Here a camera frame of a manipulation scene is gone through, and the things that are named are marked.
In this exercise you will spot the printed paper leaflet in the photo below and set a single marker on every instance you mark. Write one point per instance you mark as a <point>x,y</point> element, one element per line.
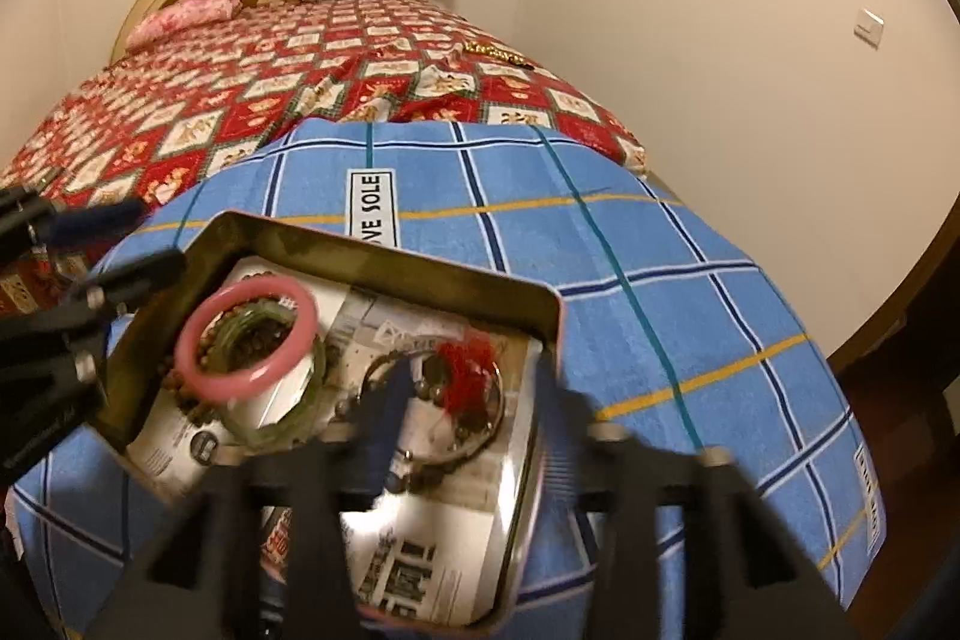
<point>435,535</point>

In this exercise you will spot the pink bangle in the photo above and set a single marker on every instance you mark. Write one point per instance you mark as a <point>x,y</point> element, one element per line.
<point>300,340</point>

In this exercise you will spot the white light switch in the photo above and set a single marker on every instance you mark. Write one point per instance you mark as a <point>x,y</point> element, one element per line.
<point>870,26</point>

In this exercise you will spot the pink tin box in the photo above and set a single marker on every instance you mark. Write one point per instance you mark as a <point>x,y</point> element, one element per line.
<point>480,302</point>

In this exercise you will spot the red patterned bedspread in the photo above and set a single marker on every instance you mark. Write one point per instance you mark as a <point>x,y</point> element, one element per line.
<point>247,78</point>

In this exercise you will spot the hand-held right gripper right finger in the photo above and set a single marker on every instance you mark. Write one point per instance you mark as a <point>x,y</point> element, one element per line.
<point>564,452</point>

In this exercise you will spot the pink floral pillow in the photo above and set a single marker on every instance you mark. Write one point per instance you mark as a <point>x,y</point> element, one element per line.
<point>184,14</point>

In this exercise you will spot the blue plaid tablecloth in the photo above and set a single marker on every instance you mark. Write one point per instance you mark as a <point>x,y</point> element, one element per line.
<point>675,325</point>

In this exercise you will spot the green bangle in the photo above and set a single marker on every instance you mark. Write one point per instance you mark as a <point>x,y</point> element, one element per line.
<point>315,400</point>

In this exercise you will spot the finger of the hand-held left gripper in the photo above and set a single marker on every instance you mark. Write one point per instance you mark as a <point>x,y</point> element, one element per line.
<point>97,220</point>
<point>135,276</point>

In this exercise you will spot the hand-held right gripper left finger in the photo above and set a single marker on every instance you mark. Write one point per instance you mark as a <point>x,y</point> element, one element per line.
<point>390,422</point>

